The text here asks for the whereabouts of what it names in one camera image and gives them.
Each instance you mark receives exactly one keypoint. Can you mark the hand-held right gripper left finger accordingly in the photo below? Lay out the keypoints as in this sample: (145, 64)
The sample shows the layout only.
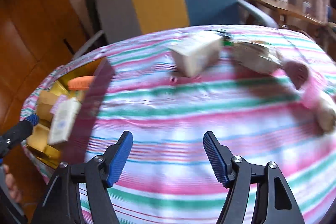
(120, 158)

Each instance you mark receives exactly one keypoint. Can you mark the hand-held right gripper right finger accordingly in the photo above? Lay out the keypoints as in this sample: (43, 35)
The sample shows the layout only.
(214, 158)

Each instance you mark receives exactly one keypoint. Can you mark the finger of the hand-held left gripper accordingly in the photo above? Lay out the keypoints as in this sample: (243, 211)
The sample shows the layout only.
(21, 132)

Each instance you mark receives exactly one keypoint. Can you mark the long white barcode box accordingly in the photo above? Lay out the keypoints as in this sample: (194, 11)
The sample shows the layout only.
(64, 121)

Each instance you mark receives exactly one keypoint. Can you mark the maroon box with gold lining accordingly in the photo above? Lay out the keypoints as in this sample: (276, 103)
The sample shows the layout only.
(97, 98)

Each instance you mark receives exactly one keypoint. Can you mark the small white and green box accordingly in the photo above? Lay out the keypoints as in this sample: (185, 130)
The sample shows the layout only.
(194, 56)

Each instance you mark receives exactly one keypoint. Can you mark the white printed packet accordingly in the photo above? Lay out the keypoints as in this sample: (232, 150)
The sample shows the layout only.
(254, 57)

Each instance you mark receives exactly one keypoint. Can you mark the pink hair roller clear clip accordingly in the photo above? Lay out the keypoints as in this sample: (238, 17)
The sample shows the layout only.
(312, 94)

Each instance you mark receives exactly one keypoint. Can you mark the pink sock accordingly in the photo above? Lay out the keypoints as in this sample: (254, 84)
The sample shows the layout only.
(295, 73)

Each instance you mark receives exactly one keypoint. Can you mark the cream sock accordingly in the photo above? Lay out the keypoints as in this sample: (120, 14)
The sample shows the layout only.
(326, 113)

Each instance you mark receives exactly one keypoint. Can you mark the person's left hand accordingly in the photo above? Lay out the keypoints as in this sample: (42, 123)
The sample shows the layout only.
(13, 184)

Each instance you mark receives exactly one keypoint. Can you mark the striped tablecloth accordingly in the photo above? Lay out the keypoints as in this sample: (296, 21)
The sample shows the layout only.
(170, 121)

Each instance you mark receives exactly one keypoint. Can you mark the wooden desk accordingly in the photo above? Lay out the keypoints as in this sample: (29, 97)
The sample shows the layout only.
(288, 10)

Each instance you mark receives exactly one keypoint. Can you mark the dark label jar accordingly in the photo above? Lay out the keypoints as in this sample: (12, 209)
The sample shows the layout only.
(305, 7)

